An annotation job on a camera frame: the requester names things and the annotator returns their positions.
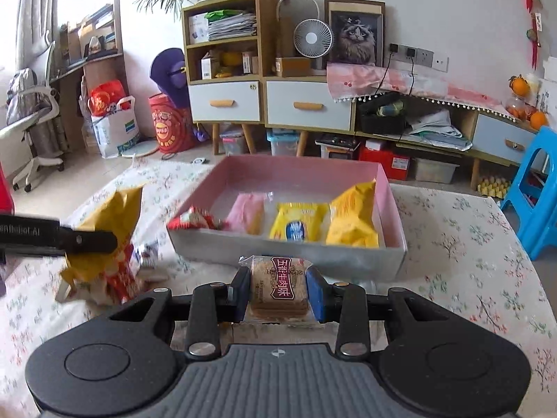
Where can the floral tablecloth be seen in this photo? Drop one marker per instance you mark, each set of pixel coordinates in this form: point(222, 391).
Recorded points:
point(462, 254)

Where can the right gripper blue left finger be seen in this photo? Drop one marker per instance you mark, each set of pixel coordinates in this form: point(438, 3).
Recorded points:
point(238, 295)

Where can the white office chair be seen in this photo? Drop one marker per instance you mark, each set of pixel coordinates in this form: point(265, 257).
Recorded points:
point(32, 107)

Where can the framed cat picture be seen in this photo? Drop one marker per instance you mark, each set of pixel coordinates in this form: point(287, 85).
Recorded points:
point(358, 31)

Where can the pink wafer snack packet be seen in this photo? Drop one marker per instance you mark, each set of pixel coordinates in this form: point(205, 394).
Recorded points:
point(247, 214)

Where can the orange fruit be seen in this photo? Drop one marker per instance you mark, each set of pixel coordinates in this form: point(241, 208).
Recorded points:
point(519, 86)

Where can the blue plastic stool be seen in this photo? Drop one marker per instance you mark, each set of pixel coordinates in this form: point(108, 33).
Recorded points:
point(535, 206)

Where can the small yellow snack packet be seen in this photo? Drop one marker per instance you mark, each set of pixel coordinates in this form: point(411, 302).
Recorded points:
point(299, 222)

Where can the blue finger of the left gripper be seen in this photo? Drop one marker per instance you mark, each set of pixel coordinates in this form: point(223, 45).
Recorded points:
point(74, 241)

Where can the red storage box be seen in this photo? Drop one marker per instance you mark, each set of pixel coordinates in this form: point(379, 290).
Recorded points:
point(395, 166)

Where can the yellow pillow snack packet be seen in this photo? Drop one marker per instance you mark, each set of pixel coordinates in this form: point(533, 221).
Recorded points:
point(119, 213)

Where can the red cylindrical gift bag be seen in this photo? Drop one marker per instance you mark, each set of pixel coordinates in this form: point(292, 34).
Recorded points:
point(173, 126)

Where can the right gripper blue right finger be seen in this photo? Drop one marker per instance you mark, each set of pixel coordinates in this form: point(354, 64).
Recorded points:
point(320, 295)

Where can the purple plush toy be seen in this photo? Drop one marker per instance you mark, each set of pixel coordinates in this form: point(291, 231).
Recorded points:
point(168, 71)

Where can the red strawberry snack packet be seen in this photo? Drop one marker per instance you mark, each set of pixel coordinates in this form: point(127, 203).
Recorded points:
point(195, 218)

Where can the white desk fan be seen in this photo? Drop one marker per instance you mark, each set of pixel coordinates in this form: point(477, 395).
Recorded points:
point(313, 39)

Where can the white shopping bag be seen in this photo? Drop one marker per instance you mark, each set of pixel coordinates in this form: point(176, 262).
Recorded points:
point(118, 130)

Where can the red and white snack packet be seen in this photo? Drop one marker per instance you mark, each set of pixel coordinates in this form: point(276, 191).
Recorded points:
point(104, 280)

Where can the pink and silver cardboard box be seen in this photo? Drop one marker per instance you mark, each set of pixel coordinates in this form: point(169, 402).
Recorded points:
point(293, 180)

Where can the pink floral cabinet cloth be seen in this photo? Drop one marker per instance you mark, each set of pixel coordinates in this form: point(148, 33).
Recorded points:
point(350, 82)

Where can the brown biscuit clear packet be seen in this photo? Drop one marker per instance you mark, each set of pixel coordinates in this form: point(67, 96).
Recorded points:
point(278, 287)

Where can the wooden cabinet with drawers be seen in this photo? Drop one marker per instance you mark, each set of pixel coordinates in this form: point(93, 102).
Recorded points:
point(262, 97)

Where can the large yellow sandwich cake packet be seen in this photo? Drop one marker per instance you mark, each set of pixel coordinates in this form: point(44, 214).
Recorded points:
point(351, 217)

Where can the low wooden tv console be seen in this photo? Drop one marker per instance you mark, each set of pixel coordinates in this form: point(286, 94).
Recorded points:
point(443, 131)

